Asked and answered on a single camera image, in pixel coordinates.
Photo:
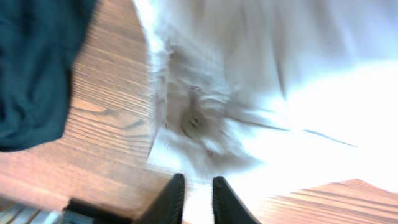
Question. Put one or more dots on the beige cotton shorts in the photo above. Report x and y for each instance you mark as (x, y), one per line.
(274, 96)

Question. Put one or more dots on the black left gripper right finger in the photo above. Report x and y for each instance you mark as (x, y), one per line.
(227, 207)

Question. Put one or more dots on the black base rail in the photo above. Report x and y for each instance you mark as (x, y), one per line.
(76, 212)

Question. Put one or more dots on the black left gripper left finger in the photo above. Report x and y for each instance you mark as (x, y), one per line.
(168, 206)

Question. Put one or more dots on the black garment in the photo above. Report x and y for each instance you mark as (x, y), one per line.
(40, 40)

